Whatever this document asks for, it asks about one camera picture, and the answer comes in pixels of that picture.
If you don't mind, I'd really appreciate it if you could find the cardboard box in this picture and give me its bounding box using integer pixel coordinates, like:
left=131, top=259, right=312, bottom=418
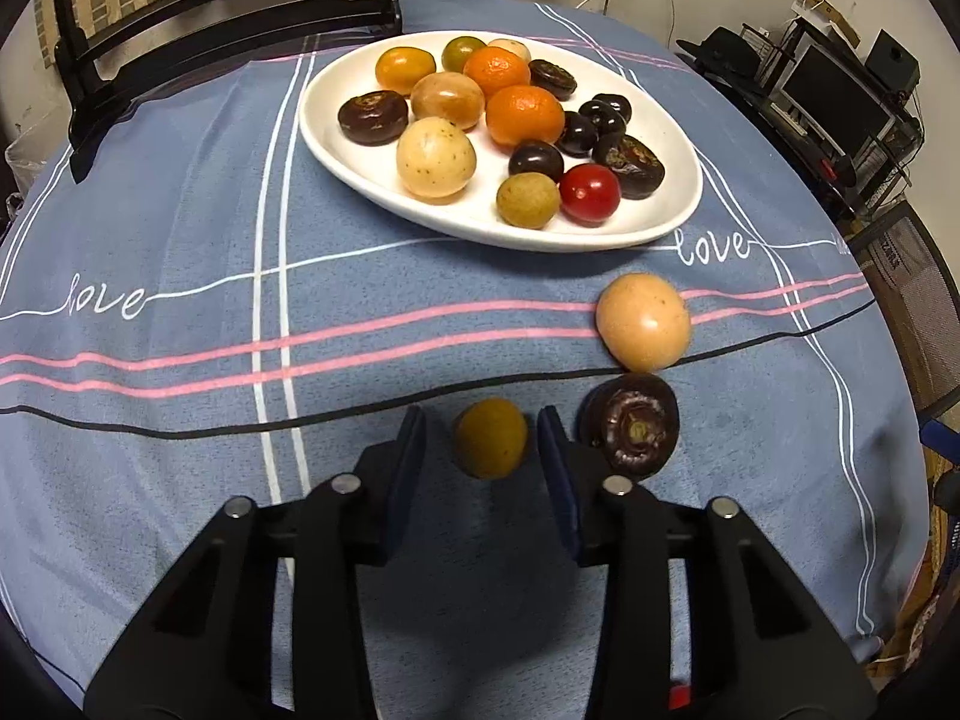
left=791, top=0, right=863, bottom=46

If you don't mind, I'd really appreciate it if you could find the white round plate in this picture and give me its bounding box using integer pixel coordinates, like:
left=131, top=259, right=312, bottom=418
left=298, top=30, right=704, bottom=252

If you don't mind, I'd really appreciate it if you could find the green tangerine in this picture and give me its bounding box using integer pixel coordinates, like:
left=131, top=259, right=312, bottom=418
left=441, top=35, right=488, bottom=72

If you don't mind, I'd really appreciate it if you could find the black computer monitor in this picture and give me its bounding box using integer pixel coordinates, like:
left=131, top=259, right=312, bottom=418
left=780, top=41, right=899, bottom=158

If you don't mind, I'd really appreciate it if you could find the clear plastic bag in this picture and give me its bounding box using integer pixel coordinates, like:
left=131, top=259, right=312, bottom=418
left=4, top=124, right=76, bottom=196

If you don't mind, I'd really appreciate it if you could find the spotted pale tan round fruit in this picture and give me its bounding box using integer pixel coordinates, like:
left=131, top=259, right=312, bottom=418
left=396, top=117, right=478, bottom=203

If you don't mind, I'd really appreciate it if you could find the black hat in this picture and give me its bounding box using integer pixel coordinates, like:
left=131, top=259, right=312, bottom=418
left=675, top=26, right=767, bottom=80

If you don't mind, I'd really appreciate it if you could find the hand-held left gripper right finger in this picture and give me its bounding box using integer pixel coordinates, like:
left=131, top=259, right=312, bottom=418
left=536, top=405, right=878, bottom=720

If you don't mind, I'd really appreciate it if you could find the orange tangerine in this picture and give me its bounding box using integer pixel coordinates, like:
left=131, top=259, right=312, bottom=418
left=463, top=46, right=532, bottom=97
left=485, top=85, right=566, bottom=149

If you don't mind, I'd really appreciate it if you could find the blue striped tablecloth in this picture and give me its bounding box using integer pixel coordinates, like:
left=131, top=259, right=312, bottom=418
left=0, top=0, right=931, bottom=720

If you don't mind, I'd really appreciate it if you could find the black speaker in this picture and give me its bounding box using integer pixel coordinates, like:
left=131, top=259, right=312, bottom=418
left=866, top=30, right=922, bottom=91

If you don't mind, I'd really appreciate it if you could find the dark brown water chestnut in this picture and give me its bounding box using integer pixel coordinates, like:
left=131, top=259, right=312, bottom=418
left=337, top=90, right=410, bottom=146
left=592, top=133, right=666, bottom=200
left=528, top=58, right=578, bottom=101
left=576, top=373, right=680, bottom=478

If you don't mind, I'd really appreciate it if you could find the small olive round fruit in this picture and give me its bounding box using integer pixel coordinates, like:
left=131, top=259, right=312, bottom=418
left=496, top=172, right=562, bottom=229
left=453, top=398, right=529, bottom=479

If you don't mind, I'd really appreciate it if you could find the cluttered black shelf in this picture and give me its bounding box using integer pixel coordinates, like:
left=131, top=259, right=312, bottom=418
left=679, top=52, right=927, bottom=222

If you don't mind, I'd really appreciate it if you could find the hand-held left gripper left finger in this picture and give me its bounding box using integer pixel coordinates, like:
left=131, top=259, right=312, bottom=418
left=86, top=405, right=428, bottom=720

